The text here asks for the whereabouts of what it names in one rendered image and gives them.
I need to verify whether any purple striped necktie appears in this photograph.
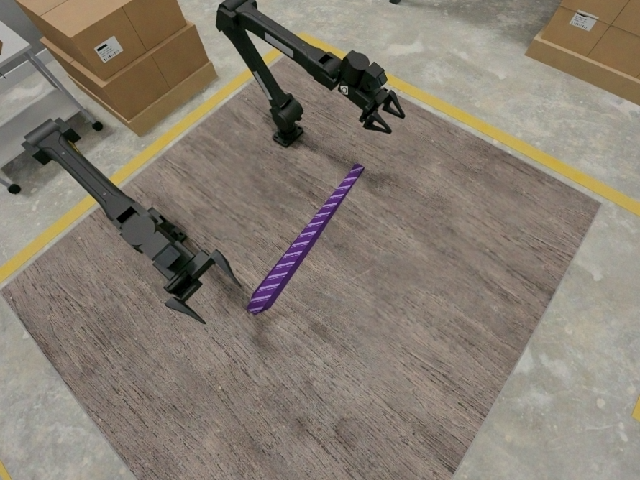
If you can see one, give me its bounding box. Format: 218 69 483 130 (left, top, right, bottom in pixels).
247 163 365 315

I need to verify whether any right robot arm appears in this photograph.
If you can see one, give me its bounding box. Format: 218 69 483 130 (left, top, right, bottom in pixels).
21 117 196 281

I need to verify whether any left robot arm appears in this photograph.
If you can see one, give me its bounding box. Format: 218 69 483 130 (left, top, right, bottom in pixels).
216 0 388 148

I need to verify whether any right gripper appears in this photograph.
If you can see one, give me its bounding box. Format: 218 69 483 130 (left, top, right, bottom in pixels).
164 249 241 325

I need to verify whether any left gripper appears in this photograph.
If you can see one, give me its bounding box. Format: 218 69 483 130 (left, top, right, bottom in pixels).
351 87 406 134

